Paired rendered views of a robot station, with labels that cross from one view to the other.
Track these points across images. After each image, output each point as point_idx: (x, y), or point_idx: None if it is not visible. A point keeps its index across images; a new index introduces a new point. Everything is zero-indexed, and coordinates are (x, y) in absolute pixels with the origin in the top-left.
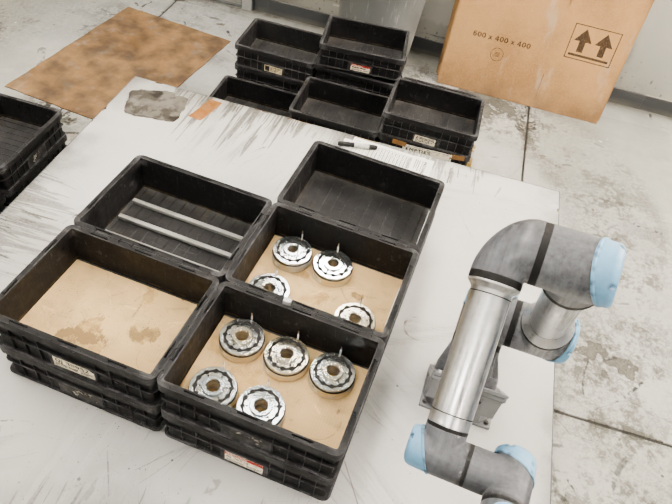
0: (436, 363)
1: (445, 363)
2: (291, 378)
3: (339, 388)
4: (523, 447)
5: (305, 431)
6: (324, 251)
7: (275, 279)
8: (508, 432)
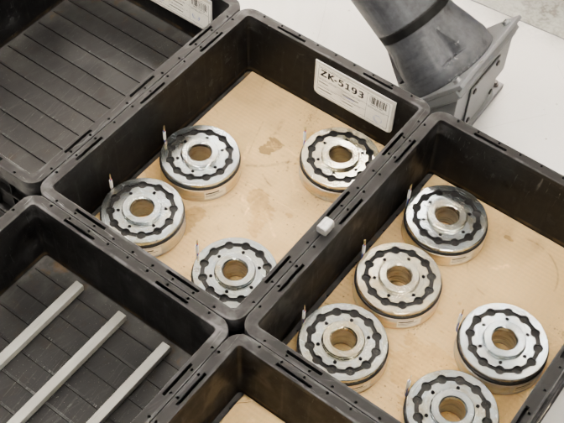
0: (420, 89)
1: (441, 70)
2: None
3: (483, 216)
4: (535, 59)
5: (540, 294)
6: (163, 159)
7: (213, 255)
8: (509, 66)
